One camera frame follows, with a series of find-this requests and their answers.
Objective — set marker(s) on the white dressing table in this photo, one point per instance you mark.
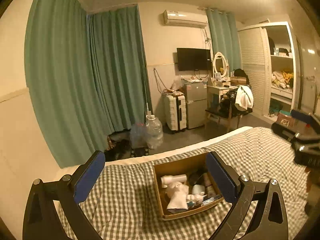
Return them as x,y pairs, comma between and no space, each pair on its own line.
215,94

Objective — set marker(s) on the white oval vanity mirror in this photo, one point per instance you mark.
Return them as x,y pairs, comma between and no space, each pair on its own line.
220,64

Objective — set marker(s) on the checkered bed quilt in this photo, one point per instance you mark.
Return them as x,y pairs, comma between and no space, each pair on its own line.
123,205

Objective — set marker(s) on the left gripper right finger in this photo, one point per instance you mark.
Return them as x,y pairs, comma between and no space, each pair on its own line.
269,220

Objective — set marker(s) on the white wardrobe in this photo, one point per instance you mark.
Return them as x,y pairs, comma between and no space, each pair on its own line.
270,58

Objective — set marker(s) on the white air conditioner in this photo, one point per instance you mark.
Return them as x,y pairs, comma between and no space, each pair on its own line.
186,19

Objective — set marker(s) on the white knit sock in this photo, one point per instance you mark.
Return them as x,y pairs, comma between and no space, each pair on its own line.
177,193

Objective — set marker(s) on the white suitcase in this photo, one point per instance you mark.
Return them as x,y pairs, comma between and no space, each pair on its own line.
175,112

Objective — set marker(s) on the green curtain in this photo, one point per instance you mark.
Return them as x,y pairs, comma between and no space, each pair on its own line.
224,36
86,75

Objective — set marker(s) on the wooden chair with clothes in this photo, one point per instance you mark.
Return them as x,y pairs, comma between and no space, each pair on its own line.
235,103

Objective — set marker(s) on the large clear water bottle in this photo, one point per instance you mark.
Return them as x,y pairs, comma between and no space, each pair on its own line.
154,132

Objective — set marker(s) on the brown cardboard box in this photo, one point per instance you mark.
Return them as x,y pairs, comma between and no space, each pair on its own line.
196,169

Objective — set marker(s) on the black wall television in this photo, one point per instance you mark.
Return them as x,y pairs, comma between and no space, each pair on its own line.
189,59

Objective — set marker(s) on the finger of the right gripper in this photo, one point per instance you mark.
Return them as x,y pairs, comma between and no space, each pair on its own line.
307,118
284,132

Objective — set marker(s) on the small grey fridge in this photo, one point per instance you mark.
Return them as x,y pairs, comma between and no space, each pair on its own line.
196,102

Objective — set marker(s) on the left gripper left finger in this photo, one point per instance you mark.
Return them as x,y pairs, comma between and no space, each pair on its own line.
41,220

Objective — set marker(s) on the white cylindrical bottle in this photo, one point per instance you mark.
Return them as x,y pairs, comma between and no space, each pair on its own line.
168,179

